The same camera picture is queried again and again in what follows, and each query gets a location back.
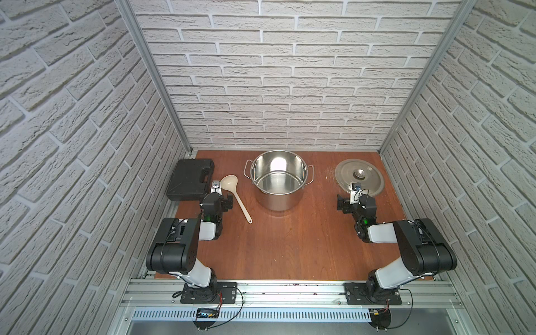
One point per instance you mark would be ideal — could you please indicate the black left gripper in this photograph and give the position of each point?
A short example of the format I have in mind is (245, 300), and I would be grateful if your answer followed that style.
(226, 202)

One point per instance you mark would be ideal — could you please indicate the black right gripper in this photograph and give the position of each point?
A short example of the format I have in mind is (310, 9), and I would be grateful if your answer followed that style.
(347, 208)

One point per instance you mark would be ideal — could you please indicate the beige plastic ladle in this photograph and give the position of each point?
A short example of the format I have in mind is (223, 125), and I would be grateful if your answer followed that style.
(230, 183)

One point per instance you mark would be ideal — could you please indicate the stainless steel pot lid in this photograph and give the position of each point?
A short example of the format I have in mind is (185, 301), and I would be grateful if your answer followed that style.
(359, 171)

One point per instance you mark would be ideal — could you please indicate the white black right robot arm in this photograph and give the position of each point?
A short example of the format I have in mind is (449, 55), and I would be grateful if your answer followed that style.
(423, 249)

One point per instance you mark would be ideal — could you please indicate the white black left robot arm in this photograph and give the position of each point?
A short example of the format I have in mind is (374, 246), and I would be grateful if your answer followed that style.
(175, 246)

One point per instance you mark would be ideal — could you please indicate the black plastic tool case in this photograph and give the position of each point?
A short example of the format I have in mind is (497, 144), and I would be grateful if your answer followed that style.
(190, 180)

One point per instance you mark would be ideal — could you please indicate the left controller board with display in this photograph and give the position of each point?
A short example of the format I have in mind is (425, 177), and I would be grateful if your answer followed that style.
(206, 317)

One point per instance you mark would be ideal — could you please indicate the right controller board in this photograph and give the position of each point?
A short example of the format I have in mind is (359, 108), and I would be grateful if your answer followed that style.
(380, 319)

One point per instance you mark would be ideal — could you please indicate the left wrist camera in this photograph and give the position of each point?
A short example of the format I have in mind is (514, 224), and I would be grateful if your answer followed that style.
(216, 187)

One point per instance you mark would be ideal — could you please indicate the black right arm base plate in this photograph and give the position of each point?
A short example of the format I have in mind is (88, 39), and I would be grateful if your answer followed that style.
(368, 293)

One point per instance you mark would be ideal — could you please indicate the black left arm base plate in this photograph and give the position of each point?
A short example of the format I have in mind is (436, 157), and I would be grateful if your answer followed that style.
(221, 292)

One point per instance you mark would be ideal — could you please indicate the aluminium front rail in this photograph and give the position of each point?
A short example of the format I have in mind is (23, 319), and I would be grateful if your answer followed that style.
(294, 294)

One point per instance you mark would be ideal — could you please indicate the white vented cable duct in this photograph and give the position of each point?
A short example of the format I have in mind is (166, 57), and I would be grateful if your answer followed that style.
(251, 314)

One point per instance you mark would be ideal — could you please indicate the aluminium corner post left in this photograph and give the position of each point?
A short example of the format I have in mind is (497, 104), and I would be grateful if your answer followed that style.
(128, 14)

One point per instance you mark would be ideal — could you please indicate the aluminium corner post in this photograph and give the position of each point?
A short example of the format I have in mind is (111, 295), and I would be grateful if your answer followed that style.
(463, 11)
(128, 14)

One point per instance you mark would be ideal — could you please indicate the aluminium corner post right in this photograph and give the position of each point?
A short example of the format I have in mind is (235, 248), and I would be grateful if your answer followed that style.
(463, 11)

